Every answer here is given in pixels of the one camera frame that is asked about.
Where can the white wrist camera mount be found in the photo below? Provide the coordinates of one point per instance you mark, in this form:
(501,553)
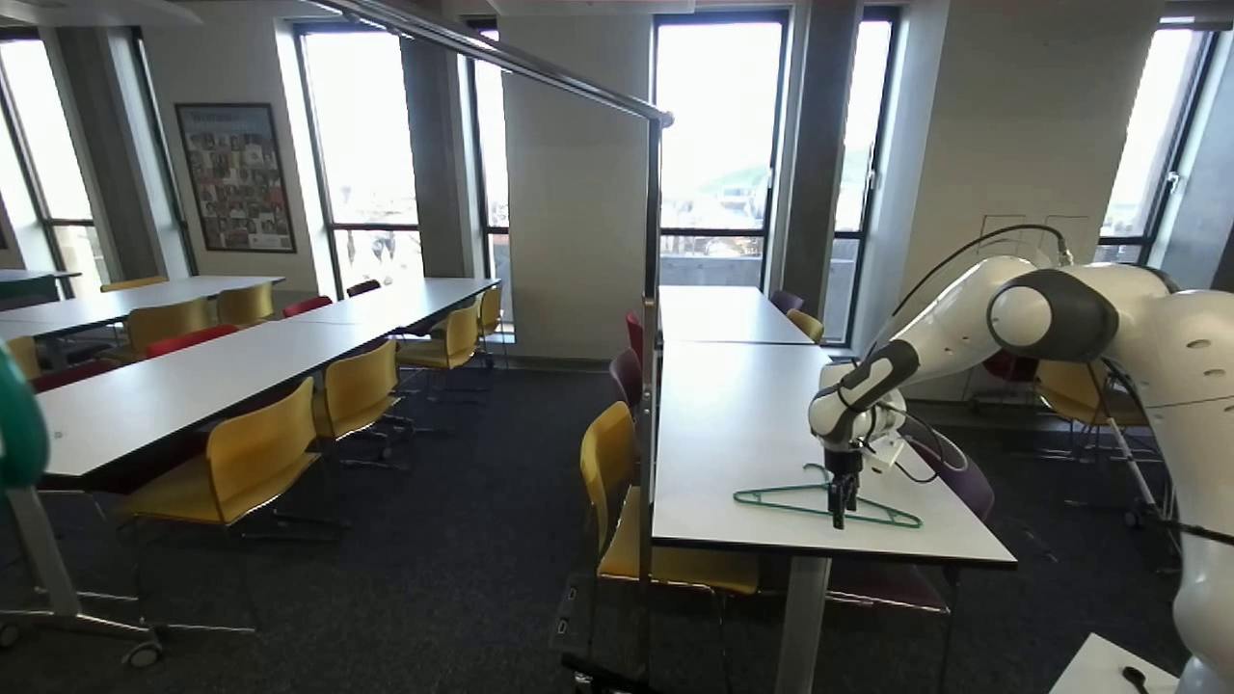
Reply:
(890,436)

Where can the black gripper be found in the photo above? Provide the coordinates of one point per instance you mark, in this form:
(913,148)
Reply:
(844,464)

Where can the teal green rounded object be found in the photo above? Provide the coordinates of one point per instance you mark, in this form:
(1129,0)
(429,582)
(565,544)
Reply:
(20,428)

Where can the framed wall poster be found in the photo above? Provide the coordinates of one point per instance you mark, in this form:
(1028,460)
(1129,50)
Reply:
(237,179)

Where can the small white table corner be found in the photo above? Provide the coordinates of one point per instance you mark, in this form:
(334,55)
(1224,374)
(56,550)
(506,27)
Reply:
(1092,670)

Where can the yellow chair with black legs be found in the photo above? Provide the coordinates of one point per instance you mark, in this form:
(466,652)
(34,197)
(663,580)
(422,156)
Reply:
(609,464)

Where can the white work table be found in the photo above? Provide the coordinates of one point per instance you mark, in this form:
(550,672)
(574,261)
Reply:
(745,427)

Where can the black vertical rack pole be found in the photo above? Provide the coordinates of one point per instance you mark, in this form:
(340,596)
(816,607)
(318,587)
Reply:
(654,207)

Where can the white table under poster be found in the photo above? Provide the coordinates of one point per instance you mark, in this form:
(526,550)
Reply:
(119,302)

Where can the dark red chair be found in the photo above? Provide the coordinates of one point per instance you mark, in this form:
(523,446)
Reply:
(79,370)

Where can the small black item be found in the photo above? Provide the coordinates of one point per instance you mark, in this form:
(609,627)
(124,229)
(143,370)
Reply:
(1134,677)

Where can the purple chair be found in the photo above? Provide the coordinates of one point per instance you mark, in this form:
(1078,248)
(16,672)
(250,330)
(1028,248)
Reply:
(967,482)
(784,302)
(625,381)

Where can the black framed window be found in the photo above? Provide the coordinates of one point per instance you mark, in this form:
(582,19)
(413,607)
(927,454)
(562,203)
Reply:
(858,139)
(1150,117)
(44,139)
(493,167)
(361,129)
(718,117)

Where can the long white table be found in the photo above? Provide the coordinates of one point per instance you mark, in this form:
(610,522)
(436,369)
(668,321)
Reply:
(233,369)

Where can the white short table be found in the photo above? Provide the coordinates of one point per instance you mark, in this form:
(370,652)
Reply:
(718,315)

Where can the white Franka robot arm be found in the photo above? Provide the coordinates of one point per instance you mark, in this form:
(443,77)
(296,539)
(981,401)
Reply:
(1158,350)

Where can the silver metal rod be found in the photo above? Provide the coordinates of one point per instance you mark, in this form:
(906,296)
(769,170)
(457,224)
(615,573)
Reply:
(516,58)

